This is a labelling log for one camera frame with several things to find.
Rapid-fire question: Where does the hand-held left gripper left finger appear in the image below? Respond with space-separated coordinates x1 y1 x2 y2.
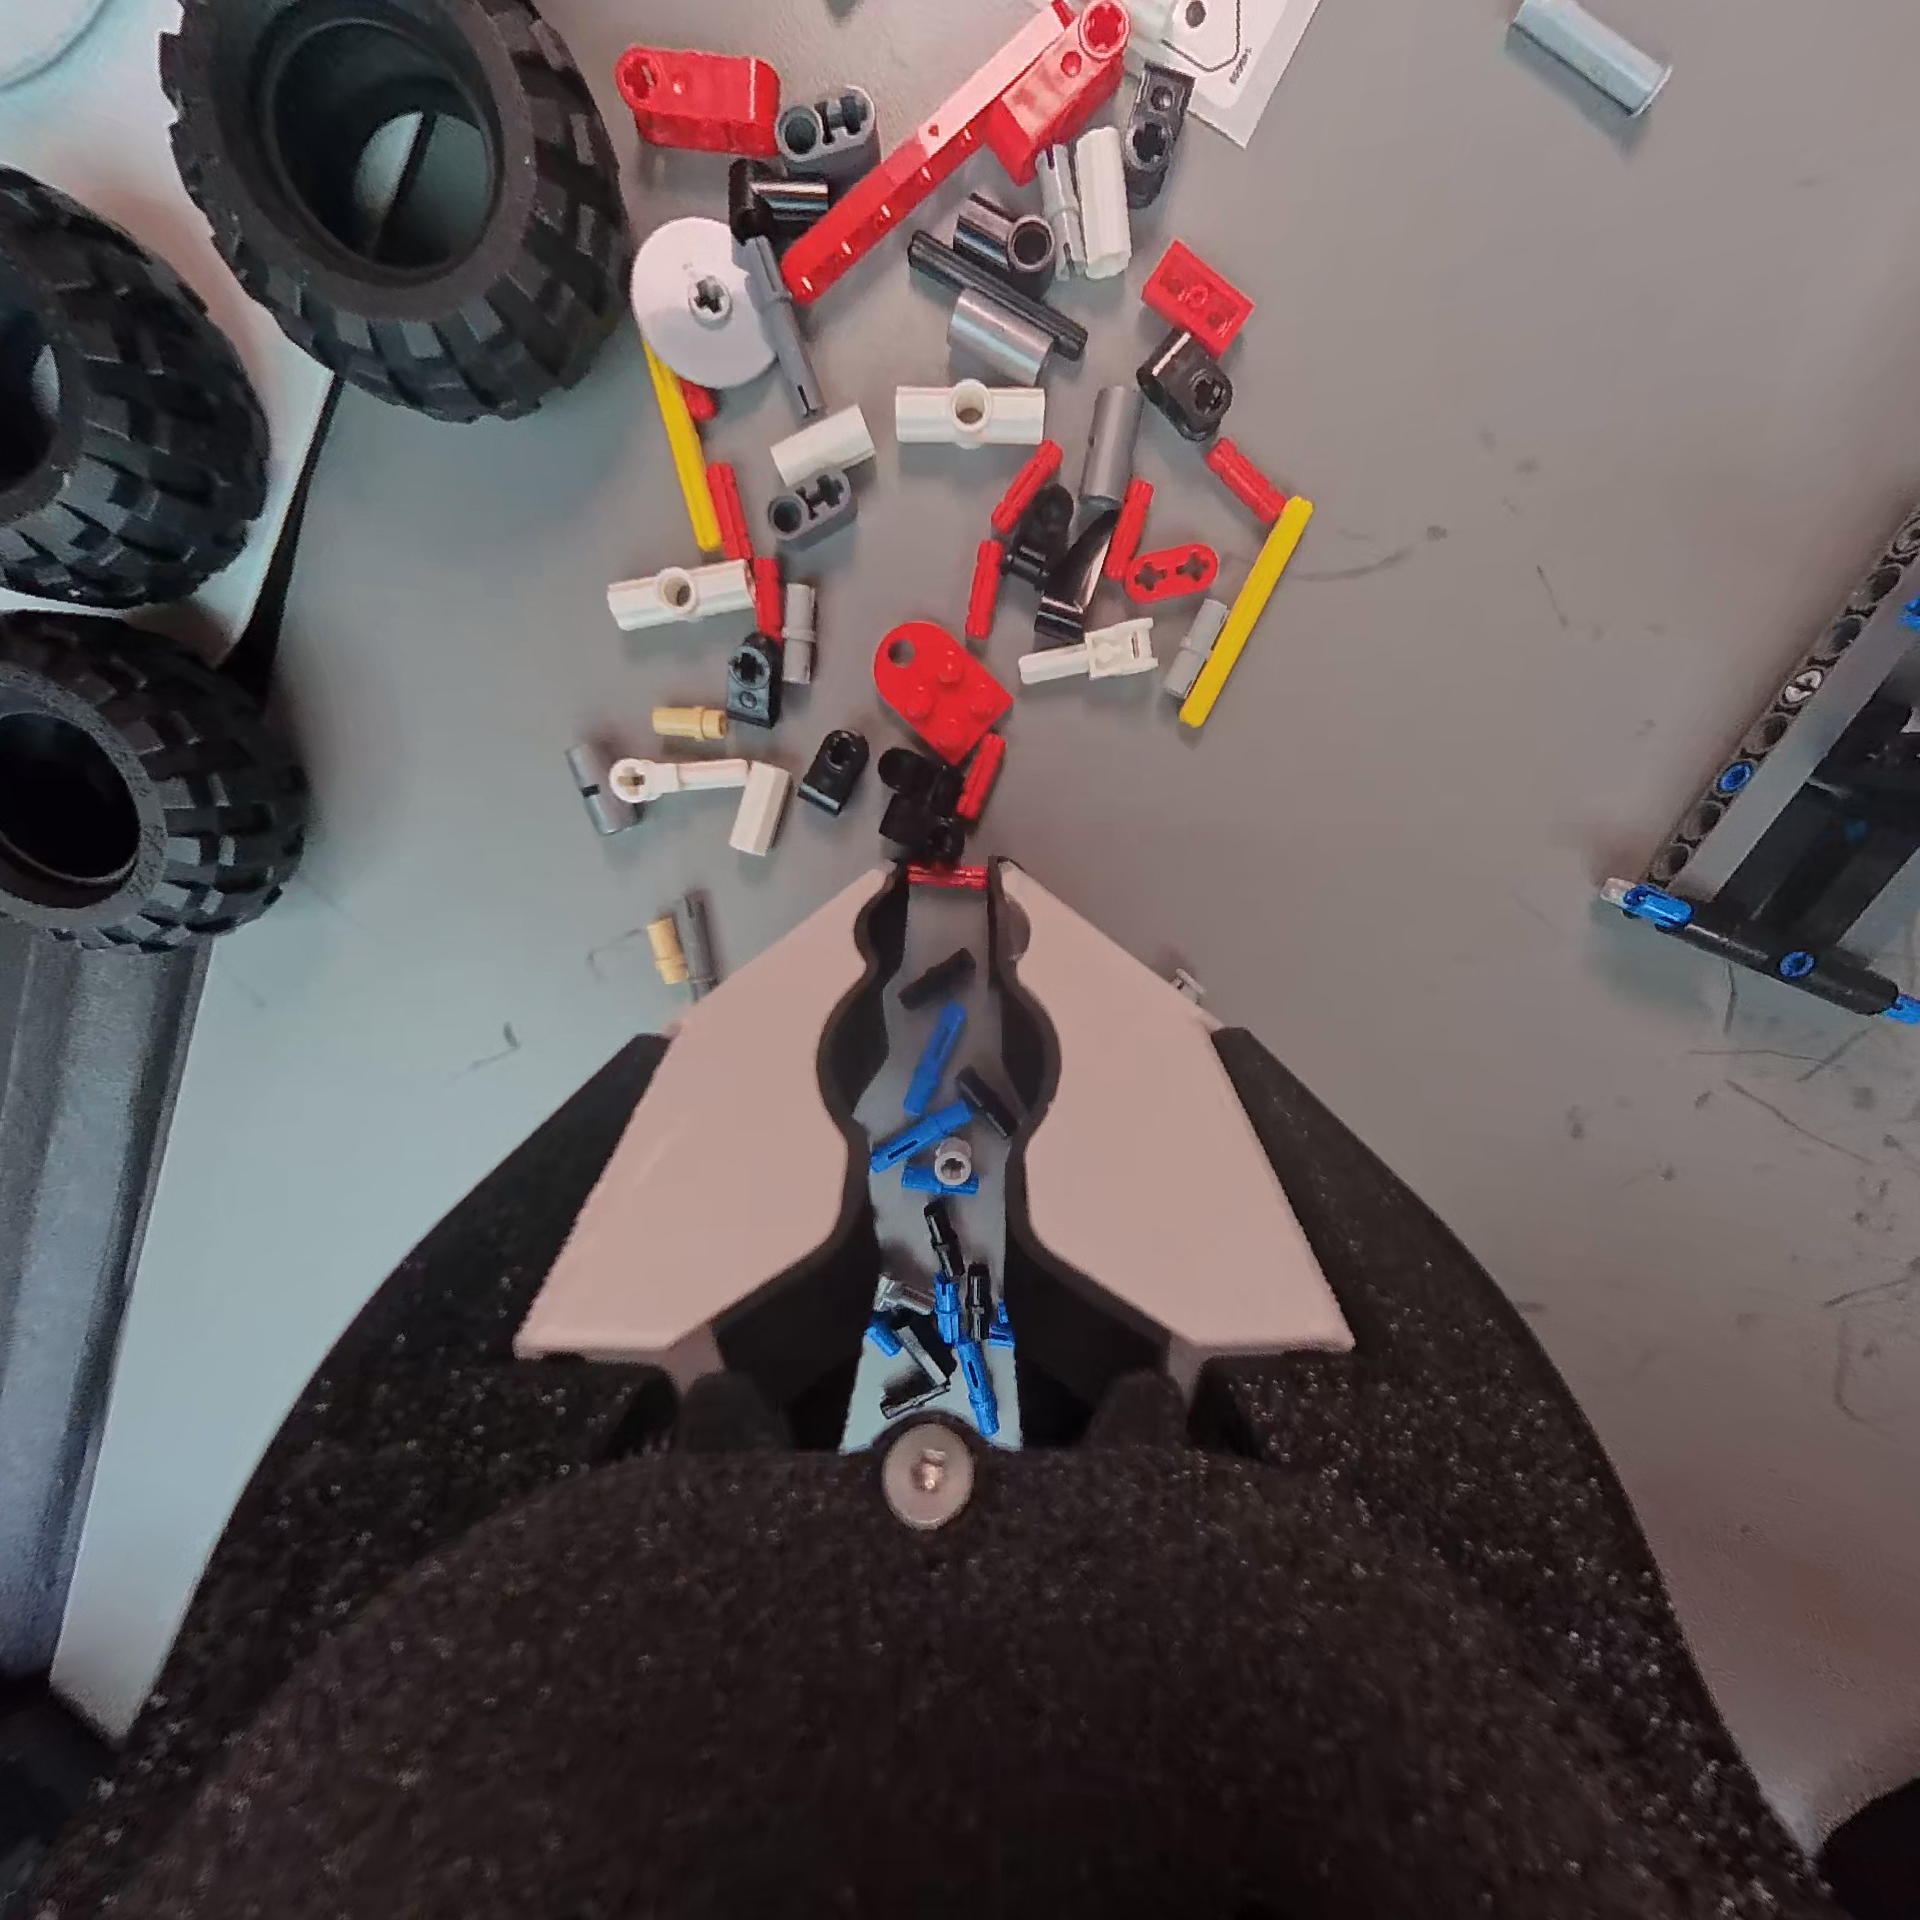
513 862 913 1453

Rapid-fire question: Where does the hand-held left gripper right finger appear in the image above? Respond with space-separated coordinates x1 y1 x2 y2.
983 857 1355 1450

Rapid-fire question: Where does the toy brick chassis model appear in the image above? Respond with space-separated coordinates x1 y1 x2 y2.
1603 510 1920 1029

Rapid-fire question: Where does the grey desk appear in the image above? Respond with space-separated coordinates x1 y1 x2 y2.
54 0 1920 1863

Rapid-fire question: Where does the pile of mixed small bricks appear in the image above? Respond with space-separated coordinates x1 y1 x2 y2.
563 0 1319 994

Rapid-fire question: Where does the black toy tire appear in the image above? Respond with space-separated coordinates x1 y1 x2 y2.
162 0 636 426
0 612 314 950
0 165 275 607

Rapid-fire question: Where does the white sticker sheet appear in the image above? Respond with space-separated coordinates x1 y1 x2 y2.
1154 0 1327 153

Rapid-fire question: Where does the light grey tube piece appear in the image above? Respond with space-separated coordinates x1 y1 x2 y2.
1507 0 1674 116

